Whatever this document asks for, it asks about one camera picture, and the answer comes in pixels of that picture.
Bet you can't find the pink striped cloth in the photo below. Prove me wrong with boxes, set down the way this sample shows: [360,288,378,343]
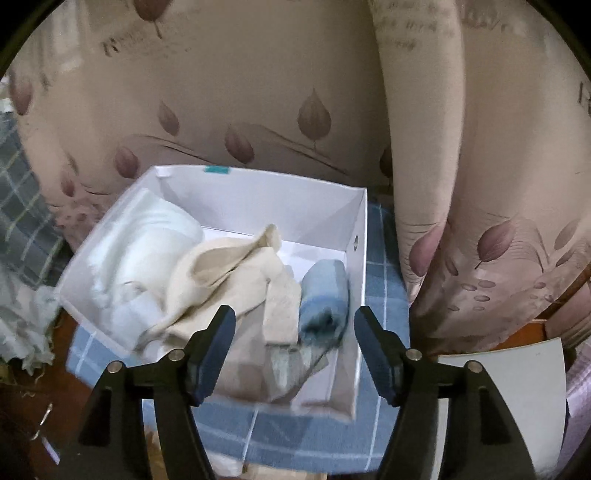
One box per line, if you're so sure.
[566,360,591,462]

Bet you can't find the beige ribbed underwear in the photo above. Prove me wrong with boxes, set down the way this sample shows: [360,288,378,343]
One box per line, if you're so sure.
[139,224,301,356]

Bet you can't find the pale floral cloth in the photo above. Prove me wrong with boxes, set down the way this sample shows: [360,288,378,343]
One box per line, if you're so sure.
[0,272,61,374]

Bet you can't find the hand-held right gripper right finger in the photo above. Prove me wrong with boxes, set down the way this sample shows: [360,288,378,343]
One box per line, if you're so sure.
[353,305,536,480]

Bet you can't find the dark grey plaid blanket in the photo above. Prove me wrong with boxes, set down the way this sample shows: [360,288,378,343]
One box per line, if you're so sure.
[0,111,65,287]

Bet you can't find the blue plaid cloth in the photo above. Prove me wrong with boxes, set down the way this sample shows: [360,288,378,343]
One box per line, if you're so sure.
[67,194,411,474]

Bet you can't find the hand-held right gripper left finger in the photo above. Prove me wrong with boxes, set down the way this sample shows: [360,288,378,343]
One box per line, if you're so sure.
[60,305,237,480]

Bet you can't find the white underwear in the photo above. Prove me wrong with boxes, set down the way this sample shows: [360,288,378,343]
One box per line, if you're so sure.
[90,189,204,352]

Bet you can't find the leaf print curtain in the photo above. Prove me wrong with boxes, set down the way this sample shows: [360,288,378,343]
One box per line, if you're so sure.
[9,0,591,356]

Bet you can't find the white storage box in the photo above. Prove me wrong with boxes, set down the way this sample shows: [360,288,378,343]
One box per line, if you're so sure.
[54,165,369,423]

